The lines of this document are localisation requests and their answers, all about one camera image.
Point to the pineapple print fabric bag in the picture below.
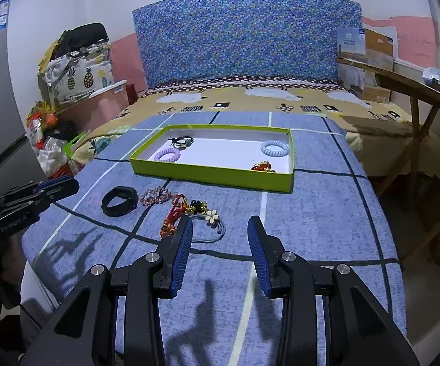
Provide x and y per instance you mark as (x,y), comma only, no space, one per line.
(75,75)

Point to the cardboard bedding box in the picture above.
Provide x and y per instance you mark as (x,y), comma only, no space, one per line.
(368,47)

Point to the blue floral headboard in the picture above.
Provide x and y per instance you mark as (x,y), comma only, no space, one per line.
(196,39)

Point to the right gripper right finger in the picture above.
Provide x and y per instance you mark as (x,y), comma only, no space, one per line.
(272,271)

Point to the black wristband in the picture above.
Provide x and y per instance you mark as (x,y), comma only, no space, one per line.
(119,201)

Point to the blue checked bed cover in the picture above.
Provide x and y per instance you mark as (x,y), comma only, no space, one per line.
(220,316)

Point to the red knot tassel charm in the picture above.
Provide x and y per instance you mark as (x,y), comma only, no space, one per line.
(180,207)

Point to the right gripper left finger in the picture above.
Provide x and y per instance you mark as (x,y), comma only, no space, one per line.
(174,252)

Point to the wooden folding table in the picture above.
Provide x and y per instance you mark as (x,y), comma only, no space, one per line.
(424,106)

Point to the green shallow tray box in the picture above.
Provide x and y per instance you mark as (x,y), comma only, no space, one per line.
(250,157)

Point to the pink storage box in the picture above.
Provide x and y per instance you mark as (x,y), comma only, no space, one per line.
(98,108)

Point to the black bag on top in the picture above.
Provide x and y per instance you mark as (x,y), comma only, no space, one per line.
(78,38)

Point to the beige patterned bed sheet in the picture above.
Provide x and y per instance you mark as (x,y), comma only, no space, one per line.
(377,132)

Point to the colourful clutter pile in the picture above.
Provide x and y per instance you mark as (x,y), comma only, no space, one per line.
(53,140)

